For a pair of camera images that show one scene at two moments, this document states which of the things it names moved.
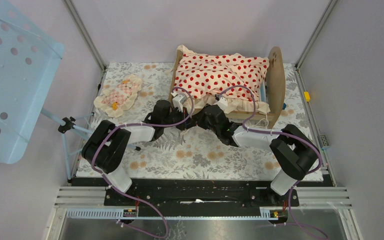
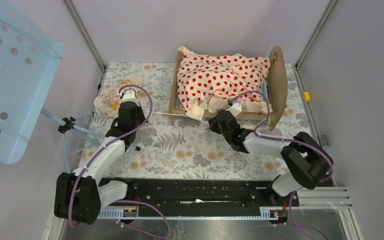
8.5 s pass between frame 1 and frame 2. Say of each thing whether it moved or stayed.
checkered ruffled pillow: stayed
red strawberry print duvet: stayed
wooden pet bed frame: stayed
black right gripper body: moved
